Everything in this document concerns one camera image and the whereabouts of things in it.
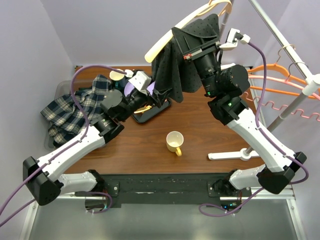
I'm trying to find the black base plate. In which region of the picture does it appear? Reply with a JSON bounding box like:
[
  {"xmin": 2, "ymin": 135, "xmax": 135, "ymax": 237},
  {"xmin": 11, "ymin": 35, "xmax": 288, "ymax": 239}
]
[{"xmin": 84, "ymin": 172, "xmax": 252, "ymax": 210}]

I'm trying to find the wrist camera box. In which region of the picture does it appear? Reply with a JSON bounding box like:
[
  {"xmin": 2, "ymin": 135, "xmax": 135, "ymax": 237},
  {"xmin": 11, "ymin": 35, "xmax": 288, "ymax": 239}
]
[
  {"xmin": 219, "ymin": 28, "xmax": 251, "ymax": 51},
  {"xmin": 128, "ymin": 71, "xmax": 152, "ymax": 93}
]

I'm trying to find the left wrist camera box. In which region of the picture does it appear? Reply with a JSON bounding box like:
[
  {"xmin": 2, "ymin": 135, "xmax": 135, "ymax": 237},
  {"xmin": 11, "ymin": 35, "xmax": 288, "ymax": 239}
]
[{"xmin": 128, "ymin": 71, "xmax": 152, "ymax": 93}]

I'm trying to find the tan thin hanger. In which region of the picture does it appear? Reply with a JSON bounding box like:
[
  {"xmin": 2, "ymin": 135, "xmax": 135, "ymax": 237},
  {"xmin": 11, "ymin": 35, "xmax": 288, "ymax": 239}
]
[{"xmin": 205, "ymin": 0, "xmax": 233, "ymax": 17}]

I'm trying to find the purple cable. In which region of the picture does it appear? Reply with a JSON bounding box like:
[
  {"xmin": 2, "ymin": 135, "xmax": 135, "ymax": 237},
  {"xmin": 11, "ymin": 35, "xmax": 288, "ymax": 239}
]
[
  {"xmin": 198, "ymin": 41, "xmax": 309, "ymax": 218},
  {"xmin": 0, "ymin": 64, "xmax": 133, "ymax": 227}
]

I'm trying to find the navy white plaid skirt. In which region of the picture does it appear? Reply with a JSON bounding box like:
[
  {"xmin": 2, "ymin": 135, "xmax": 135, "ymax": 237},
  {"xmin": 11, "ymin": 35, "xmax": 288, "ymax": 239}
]
[{"xmin": 40, "ymin": 74, "xmax": 111, "ymax": 148}]

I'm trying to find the purple plate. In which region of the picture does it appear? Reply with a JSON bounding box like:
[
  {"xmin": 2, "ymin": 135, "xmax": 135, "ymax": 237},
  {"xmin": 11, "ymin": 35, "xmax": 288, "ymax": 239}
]
[{"xmin": 124, "ymin": 82, "xmax": 155, "ymax": 97}]

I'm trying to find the pink hanger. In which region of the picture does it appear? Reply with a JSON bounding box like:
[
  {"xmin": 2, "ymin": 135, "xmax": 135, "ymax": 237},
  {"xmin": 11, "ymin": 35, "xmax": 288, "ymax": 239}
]
[{"xmin": 242, "ymin": 74, "xmax": 320, "ymax": 120}]

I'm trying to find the orange hanger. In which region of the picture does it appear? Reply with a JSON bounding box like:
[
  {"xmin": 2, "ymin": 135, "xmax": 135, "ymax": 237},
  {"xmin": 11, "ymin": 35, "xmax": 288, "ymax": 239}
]
[{"xmin": 246, "ymin": 63, "xmax": 320, "ymax": 100}]

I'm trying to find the dark teal cup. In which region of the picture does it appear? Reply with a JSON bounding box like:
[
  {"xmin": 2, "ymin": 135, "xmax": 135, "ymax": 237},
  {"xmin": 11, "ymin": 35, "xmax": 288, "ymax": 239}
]
[{"xmin": 109, "ymin": 70, "xmax": 127, "ymax": 90}]

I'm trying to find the white wooden hanger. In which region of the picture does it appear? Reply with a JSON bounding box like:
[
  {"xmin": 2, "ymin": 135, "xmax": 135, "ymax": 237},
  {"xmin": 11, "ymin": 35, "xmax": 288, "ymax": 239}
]
[{"xmin": 144, "ymin": 0, "xmax": 232, "ymax": 64}]

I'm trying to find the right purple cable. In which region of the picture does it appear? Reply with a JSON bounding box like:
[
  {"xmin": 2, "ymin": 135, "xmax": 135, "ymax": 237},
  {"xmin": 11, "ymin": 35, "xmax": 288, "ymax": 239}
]
[{"xmin": 198, "ymin": 41, "xmax": 309, "ymax": 218}]

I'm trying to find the yellow mug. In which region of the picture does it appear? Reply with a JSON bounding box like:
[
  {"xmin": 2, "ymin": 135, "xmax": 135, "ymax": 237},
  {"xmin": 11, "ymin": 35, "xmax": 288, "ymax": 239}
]
[{"xmin": 166, "ymin": 131, "xmax": 184, "ymax": 157}]

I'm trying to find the clothes rack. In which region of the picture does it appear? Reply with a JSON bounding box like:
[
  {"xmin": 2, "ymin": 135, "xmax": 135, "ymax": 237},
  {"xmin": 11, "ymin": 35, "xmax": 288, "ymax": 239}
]
[{"xmin": 208, "ymin": 0, "xmax": 320, "ymax": 161}]

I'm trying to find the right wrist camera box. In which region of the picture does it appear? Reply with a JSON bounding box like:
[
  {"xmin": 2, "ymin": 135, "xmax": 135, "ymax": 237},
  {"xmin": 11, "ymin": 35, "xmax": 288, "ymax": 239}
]
[{"xmin": 219, "ymin": 28, "xmax": 251, "ymax": 51}]

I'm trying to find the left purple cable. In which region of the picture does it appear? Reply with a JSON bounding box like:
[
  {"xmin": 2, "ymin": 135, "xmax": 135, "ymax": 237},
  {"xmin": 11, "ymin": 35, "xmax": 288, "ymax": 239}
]
[{"xmin": 0, "ymin": 64, "xmax": 133, "ymax": 227}]

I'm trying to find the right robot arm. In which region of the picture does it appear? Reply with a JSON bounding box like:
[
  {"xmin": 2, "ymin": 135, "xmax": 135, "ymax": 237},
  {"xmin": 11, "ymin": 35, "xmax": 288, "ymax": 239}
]
[{"xmin": 171, "ymin": 27, "xmax": 307, "ymax": 197}]

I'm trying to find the clear plastic bin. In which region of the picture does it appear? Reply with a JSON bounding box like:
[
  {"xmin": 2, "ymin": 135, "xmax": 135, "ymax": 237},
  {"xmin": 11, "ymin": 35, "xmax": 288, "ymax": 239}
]
[{"xmin": 44, "ymin": 80, "xmax": 71, "ymax": 152}]

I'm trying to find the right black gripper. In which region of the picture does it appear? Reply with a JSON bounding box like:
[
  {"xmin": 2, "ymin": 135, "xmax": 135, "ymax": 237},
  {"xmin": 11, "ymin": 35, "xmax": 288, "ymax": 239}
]
[{"xmin": 171, "ymin": 28, "xmax": 221, "ymax": 97}]

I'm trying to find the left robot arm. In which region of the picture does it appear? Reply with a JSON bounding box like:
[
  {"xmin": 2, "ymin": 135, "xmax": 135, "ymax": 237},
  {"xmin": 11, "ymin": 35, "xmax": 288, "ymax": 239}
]
[{"xmin": 23, "ymin": 89, "xmax": 171, "ymax": 206}]

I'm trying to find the black tray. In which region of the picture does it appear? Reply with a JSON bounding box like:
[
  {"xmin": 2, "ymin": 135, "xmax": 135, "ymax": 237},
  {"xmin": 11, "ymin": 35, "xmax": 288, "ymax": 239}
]
[{"xmin": 111, "ymin": 69, "xmax": 173, "ymax": 125}]

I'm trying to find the gold knife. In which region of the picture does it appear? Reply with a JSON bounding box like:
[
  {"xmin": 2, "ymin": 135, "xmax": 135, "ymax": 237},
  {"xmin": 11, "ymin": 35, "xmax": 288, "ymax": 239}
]
[{"xmin": 133, "ymin": 105, "xmax": 153, "ymax": 114}]

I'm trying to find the dark dotted garment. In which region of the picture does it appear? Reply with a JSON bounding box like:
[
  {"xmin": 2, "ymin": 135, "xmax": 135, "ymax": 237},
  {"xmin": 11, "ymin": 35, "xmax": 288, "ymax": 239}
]
[{"xmin": 151, "ymin": 13, "xmax": 220, "ymax": 103}]

